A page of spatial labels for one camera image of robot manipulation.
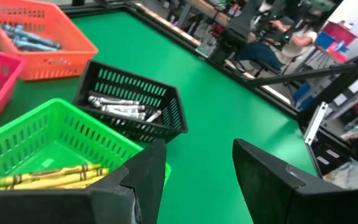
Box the wooden desk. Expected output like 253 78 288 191
185 0 260 43

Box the white metal bracket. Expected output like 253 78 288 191
303 101 329 146

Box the green plastic basket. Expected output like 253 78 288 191
0 98 172 191

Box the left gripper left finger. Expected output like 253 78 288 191
0 139 167 224

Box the red storage bin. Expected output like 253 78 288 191
321 21 358 47

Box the black plastic basket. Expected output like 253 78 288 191
73 60 189 144

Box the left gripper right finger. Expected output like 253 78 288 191
231 138 358 224

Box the black crayon white wrapper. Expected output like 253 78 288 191
88 95 140 106
92 101 117 110
146 110 163 123
99 104 146 113
103 110 147 121

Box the yellow crayon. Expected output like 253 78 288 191
0 167 110 190
0 164 102 187
51 175 105 190

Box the green table mat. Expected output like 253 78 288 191
0 11 318 224

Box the blue crayon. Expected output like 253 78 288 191
3 29 37 44
14 30 62 50
0 23 43 40
12 40 58 52

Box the orange plastic basket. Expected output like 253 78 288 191
0 0 99 82

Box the black aluminium table frame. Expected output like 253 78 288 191
57 0 358 131

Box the person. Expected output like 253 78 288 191
237 7 319 71

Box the black office chair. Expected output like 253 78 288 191
250 58 295 78

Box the blue storage box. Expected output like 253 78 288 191
315 32 337 50

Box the patterned grey cloth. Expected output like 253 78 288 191
323 154 358 191

